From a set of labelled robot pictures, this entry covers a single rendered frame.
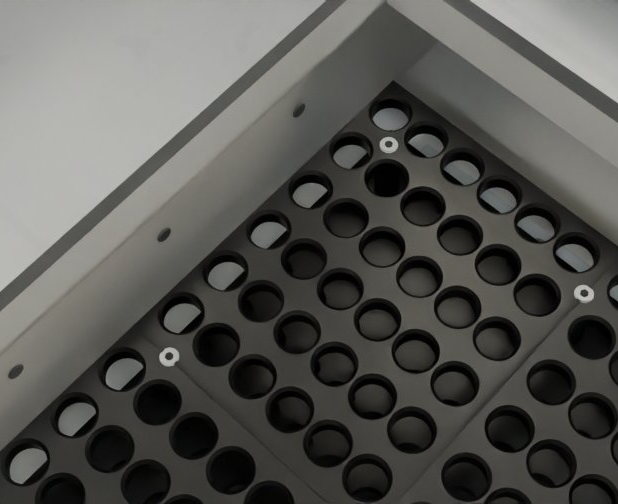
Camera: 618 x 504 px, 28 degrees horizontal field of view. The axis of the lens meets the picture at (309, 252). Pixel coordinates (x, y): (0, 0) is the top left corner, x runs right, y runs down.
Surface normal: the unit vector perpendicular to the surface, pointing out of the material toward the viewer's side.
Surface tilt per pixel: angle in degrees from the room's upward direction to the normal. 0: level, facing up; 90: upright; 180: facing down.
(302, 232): 0
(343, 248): 0
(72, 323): 90
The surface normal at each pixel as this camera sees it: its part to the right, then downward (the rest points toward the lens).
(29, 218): -0.04, -0.44
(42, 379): 0.73, 0.60
